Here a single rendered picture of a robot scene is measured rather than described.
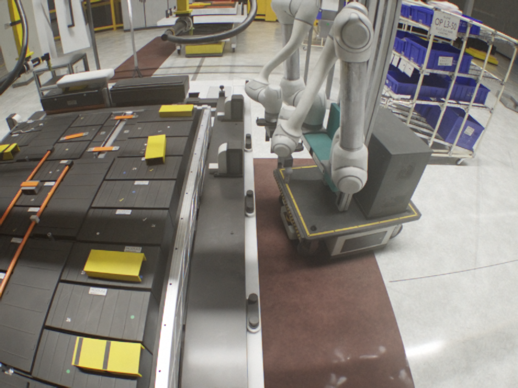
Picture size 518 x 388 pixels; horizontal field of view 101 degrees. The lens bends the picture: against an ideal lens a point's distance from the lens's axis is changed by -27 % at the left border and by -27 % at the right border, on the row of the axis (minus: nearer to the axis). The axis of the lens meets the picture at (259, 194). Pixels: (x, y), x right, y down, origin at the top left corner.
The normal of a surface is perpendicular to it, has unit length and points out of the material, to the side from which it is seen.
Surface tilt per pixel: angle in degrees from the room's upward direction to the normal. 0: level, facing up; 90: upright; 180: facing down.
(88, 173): 0
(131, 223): 0
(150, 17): 90
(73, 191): 0
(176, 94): 90
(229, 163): 90
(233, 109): 90
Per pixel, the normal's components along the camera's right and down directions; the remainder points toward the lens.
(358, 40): -0.25, 0.51
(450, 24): 0.08, 0.67
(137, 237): 0.04, -0.74
